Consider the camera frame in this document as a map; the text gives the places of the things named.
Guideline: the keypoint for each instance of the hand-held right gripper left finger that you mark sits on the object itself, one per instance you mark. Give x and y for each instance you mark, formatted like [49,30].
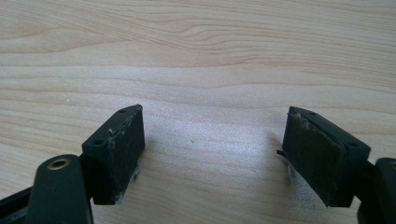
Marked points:
[115,161]

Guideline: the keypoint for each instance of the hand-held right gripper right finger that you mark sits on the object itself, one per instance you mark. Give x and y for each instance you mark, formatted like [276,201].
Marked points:
[323,158]

